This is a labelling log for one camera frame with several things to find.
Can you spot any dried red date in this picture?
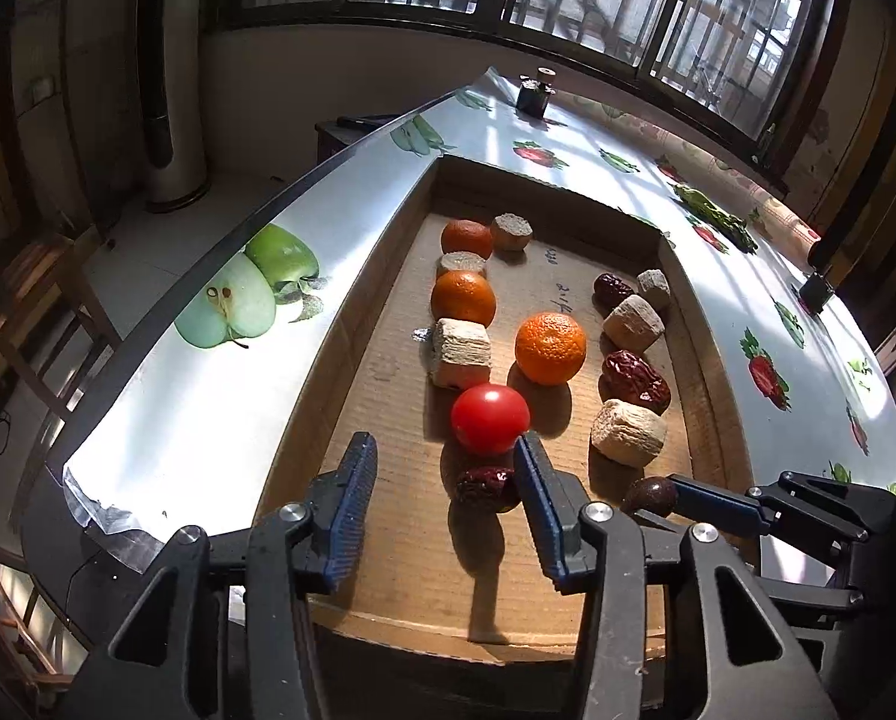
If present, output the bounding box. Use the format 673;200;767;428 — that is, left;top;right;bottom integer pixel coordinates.
592;272;638;310
601;349;672;415
455;466;522;515

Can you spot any small black clamp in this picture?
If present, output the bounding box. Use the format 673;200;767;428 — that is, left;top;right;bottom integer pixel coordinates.
799;270;833;314

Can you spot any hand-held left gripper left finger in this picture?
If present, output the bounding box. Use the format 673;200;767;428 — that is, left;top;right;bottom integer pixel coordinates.
58;431;380;720

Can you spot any black clamp with metal knob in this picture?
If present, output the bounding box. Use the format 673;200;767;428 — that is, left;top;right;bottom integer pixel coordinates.
517;67;558;117

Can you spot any wooden chair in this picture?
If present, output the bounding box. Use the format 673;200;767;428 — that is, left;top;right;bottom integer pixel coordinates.
0;229;119;428

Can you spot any white cylindrical column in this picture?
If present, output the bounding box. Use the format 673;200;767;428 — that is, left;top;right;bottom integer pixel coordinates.
139;0;210;212

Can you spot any dark purple round fruit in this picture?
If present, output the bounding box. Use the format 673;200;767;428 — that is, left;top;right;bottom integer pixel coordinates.
622;476;678;518

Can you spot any dark side table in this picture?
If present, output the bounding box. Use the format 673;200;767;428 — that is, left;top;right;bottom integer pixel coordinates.
314;114;407;166

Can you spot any green leafy vegetable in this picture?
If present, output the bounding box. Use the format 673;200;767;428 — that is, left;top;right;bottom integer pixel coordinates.
673;184;760;254

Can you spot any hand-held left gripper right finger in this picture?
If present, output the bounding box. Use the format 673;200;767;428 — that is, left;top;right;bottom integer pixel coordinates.
513;435;839;720

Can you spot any shallow cardboard box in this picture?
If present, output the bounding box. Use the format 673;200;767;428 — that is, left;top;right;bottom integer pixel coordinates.
256;154;756;668

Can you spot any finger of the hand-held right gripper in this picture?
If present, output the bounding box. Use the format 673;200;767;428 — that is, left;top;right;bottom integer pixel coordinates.
631;508;865;614
669;471;896;541

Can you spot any orange mandarin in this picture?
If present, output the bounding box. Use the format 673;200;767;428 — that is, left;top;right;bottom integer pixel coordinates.
430;270;498;327
514;311;588;387
440;219;495;260

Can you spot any red cherry tomato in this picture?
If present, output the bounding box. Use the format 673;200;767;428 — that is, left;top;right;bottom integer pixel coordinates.
450;382;531;457

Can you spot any beige cylindrical chunk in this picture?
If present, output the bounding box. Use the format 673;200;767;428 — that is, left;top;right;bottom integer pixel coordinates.
425;317;494;391
436;250;488;278
602;295;665;353
637;268;672;310
490;212;535;252
590;399;669;468

